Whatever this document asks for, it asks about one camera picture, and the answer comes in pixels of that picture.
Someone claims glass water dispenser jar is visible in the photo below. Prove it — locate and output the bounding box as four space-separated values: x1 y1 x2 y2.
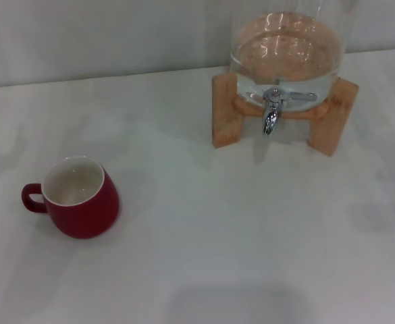
229 0 348 112

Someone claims red ceramic cup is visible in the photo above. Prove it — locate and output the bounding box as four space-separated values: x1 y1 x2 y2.
21 155 121 240

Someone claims wooden dispenser stand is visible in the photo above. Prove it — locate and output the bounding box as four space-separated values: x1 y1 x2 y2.
211 69 359 158

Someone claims chrome faucet tap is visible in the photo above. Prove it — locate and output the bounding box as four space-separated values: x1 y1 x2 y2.
246 88 318 138

